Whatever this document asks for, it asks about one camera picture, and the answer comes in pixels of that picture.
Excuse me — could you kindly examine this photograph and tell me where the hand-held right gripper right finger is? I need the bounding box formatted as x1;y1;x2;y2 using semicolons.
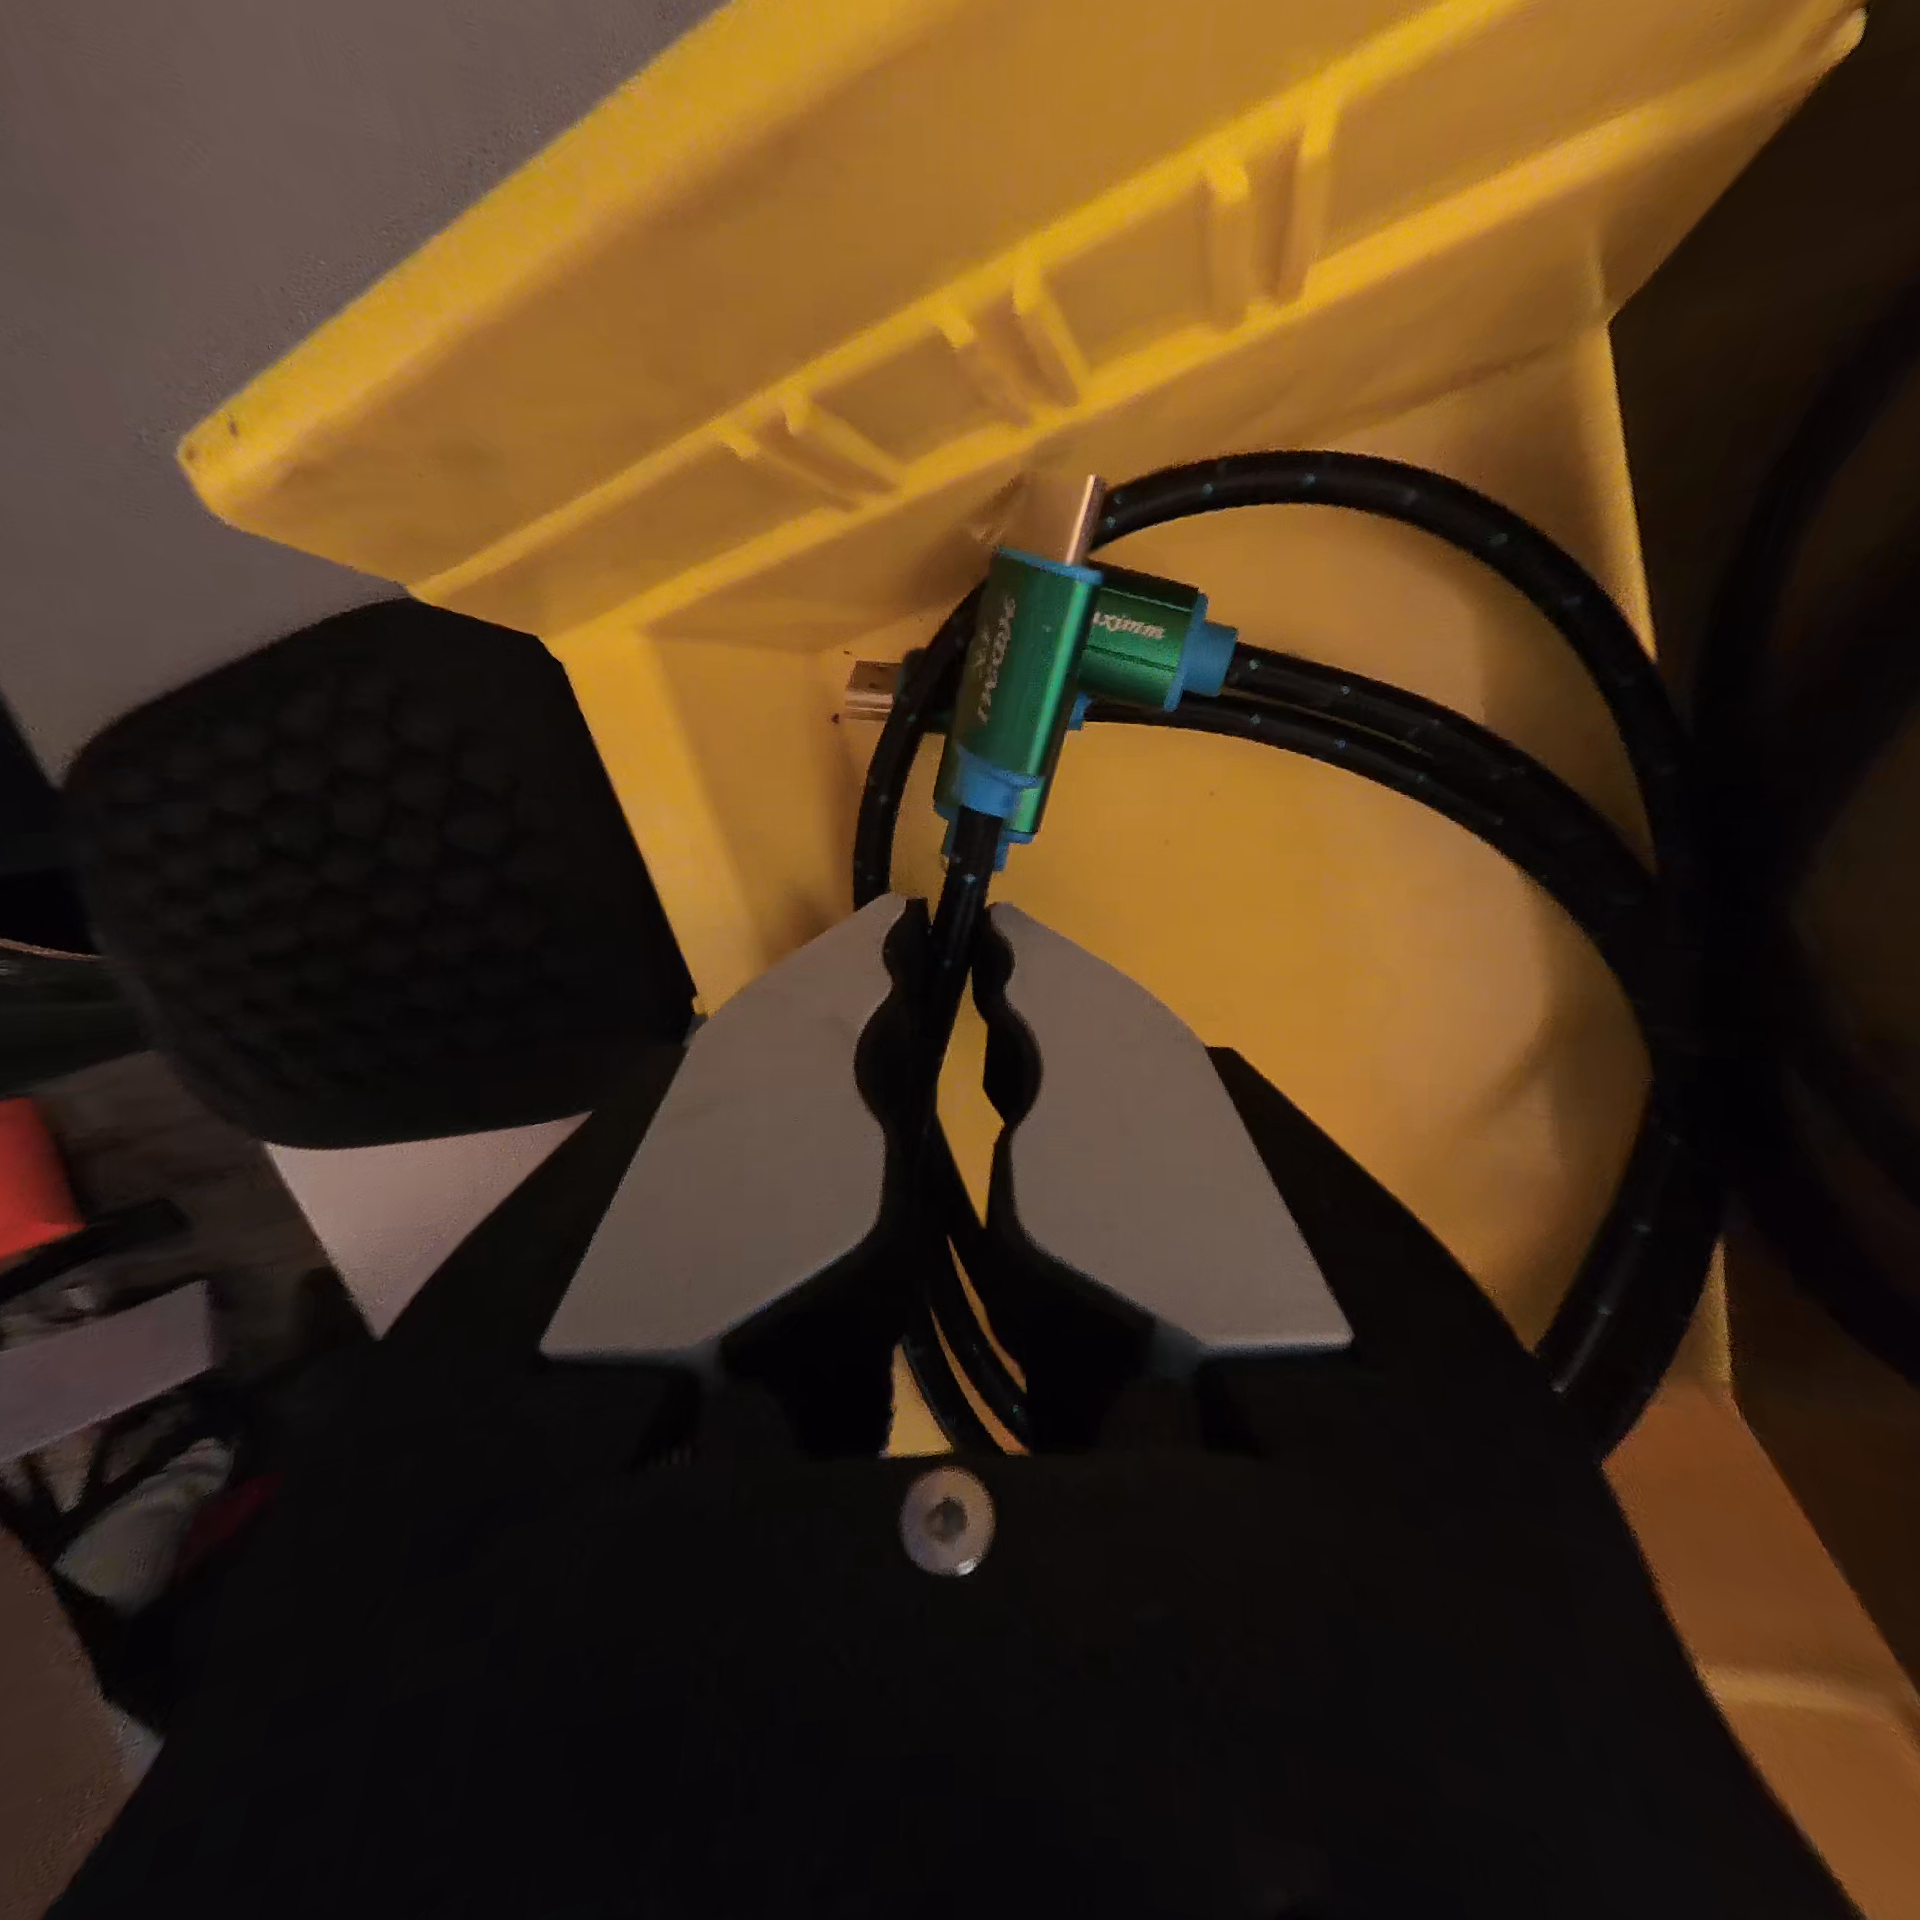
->
974;900;1360;1450

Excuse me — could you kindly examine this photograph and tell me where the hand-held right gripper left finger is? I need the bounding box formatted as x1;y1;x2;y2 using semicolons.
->
539;900;920;1455

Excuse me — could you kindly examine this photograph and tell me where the yellow plastic bin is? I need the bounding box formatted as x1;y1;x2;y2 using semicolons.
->
176;0;1920;1920

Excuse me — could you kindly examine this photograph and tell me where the thick black braided hdmi cable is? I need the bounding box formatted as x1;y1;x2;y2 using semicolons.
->
836;446;1729;1461

